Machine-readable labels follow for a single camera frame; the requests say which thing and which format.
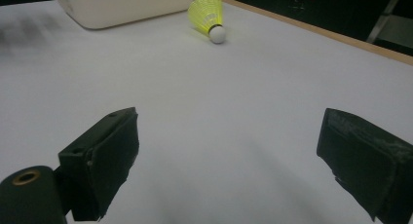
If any yellow shuttlecock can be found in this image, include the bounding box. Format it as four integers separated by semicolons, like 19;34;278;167
187;0;227;45

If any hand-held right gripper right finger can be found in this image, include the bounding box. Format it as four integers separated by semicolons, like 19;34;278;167
316;107;413;224

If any white plastic container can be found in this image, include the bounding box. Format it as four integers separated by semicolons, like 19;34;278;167
53;0;195;31

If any metal stand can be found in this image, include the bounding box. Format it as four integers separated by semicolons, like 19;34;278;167
365;0;413;49

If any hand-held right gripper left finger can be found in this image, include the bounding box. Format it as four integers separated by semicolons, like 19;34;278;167
57;106;140;222

